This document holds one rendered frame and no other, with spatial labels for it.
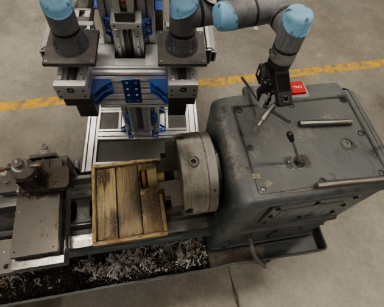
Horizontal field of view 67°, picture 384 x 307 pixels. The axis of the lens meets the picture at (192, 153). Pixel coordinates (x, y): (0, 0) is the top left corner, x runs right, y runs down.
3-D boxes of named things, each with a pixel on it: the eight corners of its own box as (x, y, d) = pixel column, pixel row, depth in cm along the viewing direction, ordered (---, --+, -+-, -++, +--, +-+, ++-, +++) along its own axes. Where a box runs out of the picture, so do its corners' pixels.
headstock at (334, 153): (309, 130, 153) (350, 78, 119) (347, 217, 131) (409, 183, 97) (199, 142, 145) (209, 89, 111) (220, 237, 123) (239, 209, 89)
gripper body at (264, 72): (275, 74, 100) (287, 46, 89) (283, 94, 95) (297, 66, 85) (253, 76, 98) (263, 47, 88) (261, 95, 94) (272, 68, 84)
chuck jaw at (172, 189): (187, 177, 109) (192, 206, 102) (186, 183, 113) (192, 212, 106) (157, 181, 107) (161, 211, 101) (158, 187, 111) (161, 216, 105)
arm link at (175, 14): (165, 21, 127) (164, -9, 116) (194, 16, 130) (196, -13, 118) (173, 39, 122) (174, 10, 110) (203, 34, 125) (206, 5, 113)
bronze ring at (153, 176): (163, 159, 109) (138, 162, 108) (166, 182, 105) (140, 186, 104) (163, 170, 117) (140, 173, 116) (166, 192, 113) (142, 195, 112)
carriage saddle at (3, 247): (73, 160, 135) (69, 154, 130) (71, 264, 113) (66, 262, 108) (4, 168, 131) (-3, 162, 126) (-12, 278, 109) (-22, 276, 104)
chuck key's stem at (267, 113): (256, 134, 102) (277, 107, 99) (253, 131, 100) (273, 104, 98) (253, 131, 103) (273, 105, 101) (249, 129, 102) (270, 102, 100)
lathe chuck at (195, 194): (190, 147, 133) (199, 117, 103) (202, 217, 123) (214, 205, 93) (170, 150, 131) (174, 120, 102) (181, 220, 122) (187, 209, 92)
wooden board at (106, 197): (158, 161, 138) (158, 157, 135) (167, 236, 121) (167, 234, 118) (93, 169, 134) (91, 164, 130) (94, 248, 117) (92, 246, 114)
